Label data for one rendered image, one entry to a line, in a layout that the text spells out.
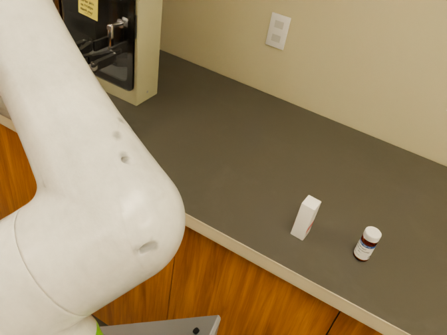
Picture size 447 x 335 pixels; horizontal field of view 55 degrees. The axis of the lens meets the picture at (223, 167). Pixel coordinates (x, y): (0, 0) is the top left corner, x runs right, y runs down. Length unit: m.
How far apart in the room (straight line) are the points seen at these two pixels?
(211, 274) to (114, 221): 0.83
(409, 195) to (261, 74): 0.68
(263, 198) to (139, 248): 0.77
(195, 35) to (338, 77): 0.57
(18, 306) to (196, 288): 0.89
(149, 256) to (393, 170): 1.10
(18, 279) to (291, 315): 0.83
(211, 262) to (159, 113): 0.51
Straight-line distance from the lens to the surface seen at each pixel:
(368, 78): 1.50
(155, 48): 1.40
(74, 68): 0.48
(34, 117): 0.46
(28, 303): 0.43
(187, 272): 1.26
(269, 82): 1.63
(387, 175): 1.39
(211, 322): 0.56
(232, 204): 1.10
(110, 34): 1.29
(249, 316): 1.25
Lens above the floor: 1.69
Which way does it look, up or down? 39 degrees down
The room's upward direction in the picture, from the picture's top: 11 degrees clockwise
